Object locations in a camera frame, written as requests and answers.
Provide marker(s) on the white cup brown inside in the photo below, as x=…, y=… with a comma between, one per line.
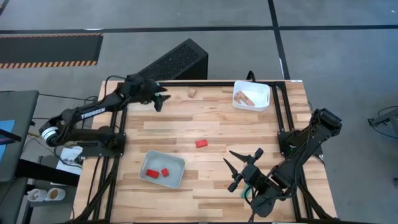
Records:
x=56, y=194

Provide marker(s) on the clear plastic bin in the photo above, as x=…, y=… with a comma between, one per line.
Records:
x=140, y=107

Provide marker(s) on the small wooden block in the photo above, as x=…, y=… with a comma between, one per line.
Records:
x=191, y=93

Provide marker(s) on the black perforated computer tower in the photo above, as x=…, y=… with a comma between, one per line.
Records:
x=180, y=59

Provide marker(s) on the white plastic bin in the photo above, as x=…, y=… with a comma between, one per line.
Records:
x=259, y=93

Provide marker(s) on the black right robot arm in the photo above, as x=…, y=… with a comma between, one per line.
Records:
x=298, y=161

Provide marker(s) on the grey plastic bin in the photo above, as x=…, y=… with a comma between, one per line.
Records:
x=174, y=165

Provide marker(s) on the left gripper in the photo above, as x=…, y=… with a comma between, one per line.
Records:
x=147, y=90

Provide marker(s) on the dark grey desk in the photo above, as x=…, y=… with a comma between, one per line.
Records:
x=21, y=105

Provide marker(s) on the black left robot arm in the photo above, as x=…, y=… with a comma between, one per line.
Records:
x=93, y=112

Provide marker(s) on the black aluminium table frame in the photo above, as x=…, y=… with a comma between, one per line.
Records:
x=280, y=84

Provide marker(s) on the red rectangular block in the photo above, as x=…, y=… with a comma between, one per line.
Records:
x=201, y=143
x=152, y=173

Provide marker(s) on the small red cube block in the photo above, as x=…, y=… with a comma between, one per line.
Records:
x=165, y=172

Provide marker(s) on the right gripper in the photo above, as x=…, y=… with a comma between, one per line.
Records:
x=253, y=177

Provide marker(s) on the black hazard striped floor mat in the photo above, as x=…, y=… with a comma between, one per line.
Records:
x=46, y=49

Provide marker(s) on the black shelf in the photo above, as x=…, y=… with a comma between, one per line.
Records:
x=46, y=171

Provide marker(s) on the white printed paper sheet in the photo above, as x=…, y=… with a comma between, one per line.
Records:
x=70, y=162

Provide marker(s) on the long wooden plank block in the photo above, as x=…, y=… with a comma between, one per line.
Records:
x=247, y=99

